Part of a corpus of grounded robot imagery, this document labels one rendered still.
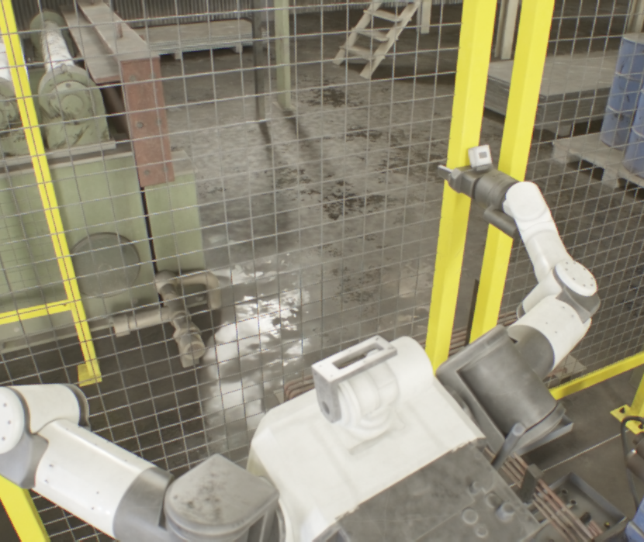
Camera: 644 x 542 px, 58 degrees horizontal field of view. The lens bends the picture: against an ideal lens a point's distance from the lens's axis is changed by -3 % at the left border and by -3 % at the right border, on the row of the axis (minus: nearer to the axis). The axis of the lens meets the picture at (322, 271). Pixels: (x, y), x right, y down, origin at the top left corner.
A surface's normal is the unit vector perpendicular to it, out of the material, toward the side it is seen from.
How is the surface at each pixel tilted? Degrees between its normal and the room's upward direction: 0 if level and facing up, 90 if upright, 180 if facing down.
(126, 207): 90
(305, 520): 47
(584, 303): 25
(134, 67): 90
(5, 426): 52
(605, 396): 0
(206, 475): 17
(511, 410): 68
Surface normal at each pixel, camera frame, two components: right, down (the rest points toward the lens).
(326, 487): 0.08, -0.69
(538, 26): 0.42, 0.48
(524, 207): -0.46, -0.62
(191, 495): 0.18, -0.93
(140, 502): -0.11, -0.58
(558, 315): 0.38, -0.67
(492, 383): -0.37, 0.03
